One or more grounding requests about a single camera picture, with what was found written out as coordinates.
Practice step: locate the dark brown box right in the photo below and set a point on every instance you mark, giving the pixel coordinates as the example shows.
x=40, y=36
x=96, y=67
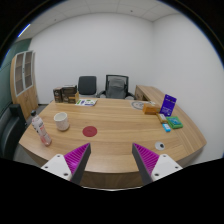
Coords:
x=68, y=93

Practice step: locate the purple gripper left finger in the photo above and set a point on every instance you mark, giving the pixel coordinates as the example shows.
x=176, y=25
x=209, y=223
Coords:
x=70, y=166

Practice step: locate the white green leaflet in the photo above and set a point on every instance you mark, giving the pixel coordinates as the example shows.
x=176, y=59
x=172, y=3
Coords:
x=86, y=102

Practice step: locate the green flat box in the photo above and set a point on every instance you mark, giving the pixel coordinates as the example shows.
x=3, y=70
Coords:
x=174, y=122

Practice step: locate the dark brown box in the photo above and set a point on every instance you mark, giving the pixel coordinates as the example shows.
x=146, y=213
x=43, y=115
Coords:
x=57, y=92
x=68, y=93

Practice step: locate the dark grey visitor chair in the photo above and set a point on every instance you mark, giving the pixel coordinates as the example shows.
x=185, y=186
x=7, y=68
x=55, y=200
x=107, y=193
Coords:
x=87, y=85

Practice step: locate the grey mesh office chair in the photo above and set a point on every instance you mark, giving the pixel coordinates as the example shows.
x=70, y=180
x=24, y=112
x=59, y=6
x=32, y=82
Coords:
x=116, y=87

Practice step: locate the clear plastic water bottle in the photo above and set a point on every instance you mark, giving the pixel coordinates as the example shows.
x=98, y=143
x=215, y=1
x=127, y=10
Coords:
x=39, y=127

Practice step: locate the small tan box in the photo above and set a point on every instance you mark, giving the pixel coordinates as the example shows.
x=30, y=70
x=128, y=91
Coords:
x=162, y=118

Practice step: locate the round silver cable grommet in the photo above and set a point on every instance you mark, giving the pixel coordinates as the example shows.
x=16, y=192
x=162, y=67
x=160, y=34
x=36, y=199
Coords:
x=159, y=146

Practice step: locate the black leather armchair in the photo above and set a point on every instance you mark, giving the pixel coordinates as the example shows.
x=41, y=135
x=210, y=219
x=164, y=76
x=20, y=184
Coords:
x=12, y=127

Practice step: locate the white ceramic cup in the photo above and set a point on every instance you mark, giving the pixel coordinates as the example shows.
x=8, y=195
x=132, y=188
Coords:
x=61, y=121

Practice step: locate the dark brown box left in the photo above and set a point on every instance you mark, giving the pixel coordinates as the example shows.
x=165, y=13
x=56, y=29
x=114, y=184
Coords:
x=57, y=92

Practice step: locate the orange-brown tissue box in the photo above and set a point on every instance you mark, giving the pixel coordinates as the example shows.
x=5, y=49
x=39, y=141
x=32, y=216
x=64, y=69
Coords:
x=151, y=109

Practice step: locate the wooden glass-door cabinet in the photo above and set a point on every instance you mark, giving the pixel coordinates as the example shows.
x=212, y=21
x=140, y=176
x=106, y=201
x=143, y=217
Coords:
x=22, y=82

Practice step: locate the wooden side cabinet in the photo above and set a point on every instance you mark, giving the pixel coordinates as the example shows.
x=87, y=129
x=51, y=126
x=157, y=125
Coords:
x=149, y=93

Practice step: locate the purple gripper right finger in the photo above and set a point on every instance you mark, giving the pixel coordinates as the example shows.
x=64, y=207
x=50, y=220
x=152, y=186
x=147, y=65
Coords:
x=152, y=166

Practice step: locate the small blue box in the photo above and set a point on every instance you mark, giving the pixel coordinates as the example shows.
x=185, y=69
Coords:
x=166, y=127

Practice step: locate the round red coaster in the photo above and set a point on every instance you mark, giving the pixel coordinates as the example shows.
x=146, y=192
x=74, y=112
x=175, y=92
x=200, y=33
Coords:
x=89, y=131

